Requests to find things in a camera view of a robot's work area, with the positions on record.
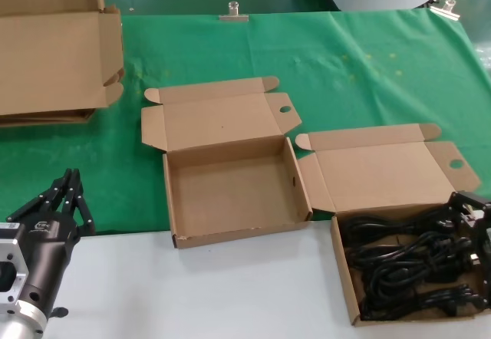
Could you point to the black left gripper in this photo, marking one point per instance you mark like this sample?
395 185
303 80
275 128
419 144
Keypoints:
50 247

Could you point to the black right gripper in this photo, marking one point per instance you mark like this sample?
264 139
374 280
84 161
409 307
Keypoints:
483 239

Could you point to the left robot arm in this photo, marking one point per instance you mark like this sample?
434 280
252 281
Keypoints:
23 323

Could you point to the open brown cardboard mailer box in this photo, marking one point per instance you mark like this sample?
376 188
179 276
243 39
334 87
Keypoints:
383 174
230 185

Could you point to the large open cardboard box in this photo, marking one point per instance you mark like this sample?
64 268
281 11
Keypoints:
50 59

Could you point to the silver binder clip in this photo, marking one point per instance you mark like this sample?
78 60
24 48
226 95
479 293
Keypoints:
234 17
445 12

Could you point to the green table cloth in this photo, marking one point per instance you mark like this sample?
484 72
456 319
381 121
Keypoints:
326 66

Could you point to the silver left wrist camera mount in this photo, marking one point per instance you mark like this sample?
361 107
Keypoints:
11 251

